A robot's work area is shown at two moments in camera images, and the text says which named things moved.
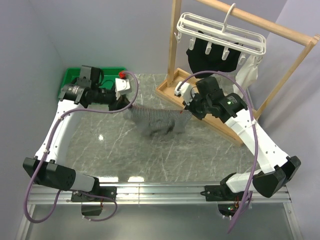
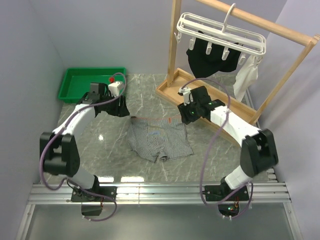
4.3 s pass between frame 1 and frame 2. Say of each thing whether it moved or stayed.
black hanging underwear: stayed
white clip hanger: stayed
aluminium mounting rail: stayed
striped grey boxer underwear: moved
